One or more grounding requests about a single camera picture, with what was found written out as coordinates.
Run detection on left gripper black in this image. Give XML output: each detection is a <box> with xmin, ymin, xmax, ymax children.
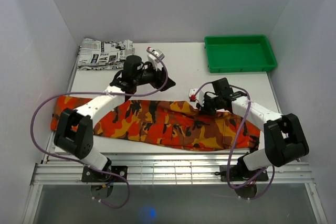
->
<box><xmin>134</xmin><ymin>62</ymin><xmax>176</xmax><ymax>93</ymax></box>

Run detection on orange camouflage trousers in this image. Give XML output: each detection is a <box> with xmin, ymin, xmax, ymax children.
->
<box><xmin>50</xmin><ymin>95</ymin><xmax>260</xmax><ymax>152</ymax></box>

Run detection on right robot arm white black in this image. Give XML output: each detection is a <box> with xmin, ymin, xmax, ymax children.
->
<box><xmin>196</xmin><ymin>78</ymin><xmax>310</xmax><ymax>182</ymax></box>

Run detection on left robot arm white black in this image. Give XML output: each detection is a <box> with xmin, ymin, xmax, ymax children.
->
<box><xmin>54</xmin><ymin>48</ymin><xmax>175</xmax><ymax>182</ymax></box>

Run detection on folded newspaper print trousers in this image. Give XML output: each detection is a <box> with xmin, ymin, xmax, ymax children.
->
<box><xmin>77</xmin><ymin>38</ymin><xmax>135</xmax><ymax>71</ymax></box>

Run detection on green plastic tray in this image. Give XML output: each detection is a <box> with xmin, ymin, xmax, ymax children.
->
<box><xmin>204</xmin><ymin>35</ymin><xmax>277</xmax><ymax>73</ymax></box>

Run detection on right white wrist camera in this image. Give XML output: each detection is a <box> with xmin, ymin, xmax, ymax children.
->
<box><xmin>188</xmin><ymin>88</ymin><xmax>204</xmax><ymax>109</ymax></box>

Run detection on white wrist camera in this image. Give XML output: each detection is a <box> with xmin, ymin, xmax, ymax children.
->
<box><xmin>188</xmin><ymin>88</ymin><xmax>204</xmax><ymax>109</ymax></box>
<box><xmin>146</xmin><ymin>47</ymin><xmax>165</xmax><ymax>70</ymax></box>

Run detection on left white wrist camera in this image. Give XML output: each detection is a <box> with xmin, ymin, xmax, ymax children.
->
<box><xmin>146</xmin><ymin>47</ymin><xmax>165</xmax><ymax>70</ymax></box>

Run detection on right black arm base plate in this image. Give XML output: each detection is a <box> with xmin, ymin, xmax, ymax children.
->
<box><xmin>219</xmin><ymin>164</ymin><xmax>269</xmax><ymax>182</ymax></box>

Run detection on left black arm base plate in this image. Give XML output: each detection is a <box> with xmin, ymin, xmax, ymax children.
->
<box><xmin>81</xmin><ymin>166</ymin><xmax>128</xmax><ymax>183</ymax></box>

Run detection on aluminium rail frame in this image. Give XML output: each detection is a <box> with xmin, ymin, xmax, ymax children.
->
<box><xmin>33</xmin><ymin>108</ymin><xmax>315</xmax><ymax>186</ymax></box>

